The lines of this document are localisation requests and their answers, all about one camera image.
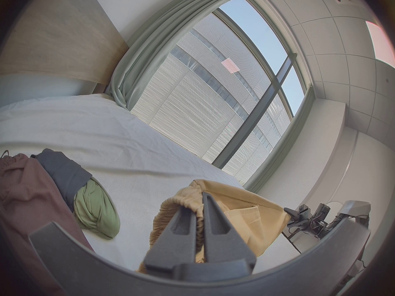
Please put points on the black garment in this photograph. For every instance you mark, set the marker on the black garment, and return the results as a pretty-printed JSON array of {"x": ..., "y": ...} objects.
[{"x": 61, "y": 171}]

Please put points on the brown shorts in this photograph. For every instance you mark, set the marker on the brown shorts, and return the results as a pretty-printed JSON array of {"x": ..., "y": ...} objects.
[{"x": 31, "y": 196}]

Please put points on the window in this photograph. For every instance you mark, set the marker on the window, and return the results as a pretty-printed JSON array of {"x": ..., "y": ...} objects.
[{"x": 191, "y": 103}]

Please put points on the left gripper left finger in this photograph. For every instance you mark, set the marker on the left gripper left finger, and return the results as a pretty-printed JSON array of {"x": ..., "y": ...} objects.
[{"x": 172, "y": 242}]

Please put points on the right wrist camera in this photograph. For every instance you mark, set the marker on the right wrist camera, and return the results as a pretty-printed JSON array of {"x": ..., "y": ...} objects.
[{"x": 303, "y": 212}]

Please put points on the green garment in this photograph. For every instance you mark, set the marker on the green garment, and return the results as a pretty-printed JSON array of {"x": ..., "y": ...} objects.
[{"x": 95, "y": 208}]

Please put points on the tan shorts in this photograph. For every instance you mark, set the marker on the tan shorts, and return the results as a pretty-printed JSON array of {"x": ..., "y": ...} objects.
[{"x": 247, "y": 208}]

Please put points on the bed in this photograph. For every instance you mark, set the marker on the bed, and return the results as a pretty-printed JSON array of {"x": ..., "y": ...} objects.
[{"x": 123, "y": 134}]

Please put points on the grey-green curtain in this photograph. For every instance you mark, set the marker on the grey-green curtain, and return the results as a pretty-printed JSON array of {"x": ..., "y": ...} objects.
[{"x": 135, "y": 72}]

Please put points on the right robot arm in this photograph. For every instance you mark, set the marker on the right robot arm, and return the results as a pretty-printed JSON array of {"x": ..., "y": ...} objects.
[{"x": 355, "y": 208}]

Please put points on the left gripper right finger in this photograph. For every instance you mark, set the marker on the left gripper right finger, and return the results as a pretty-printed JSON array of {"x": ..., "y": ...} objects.
[{"x": 225, "y": 245}]

